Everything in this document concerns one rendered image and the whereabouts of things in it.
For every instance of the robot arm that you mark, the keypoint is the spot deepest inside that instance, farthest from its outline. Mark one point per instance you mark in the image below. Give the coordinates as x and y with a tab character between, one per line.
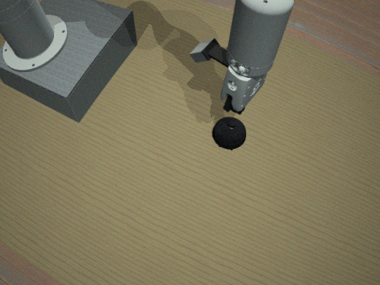
34	39

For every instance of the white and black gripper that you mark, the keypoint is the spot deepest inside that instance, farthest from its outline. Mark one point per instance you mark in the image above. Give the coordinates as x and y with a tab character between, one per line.
241	88

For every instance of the black desk bell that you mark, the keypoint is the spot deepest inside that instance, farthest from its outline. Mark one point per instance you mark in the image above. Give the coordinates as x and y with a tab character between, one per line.
229	133

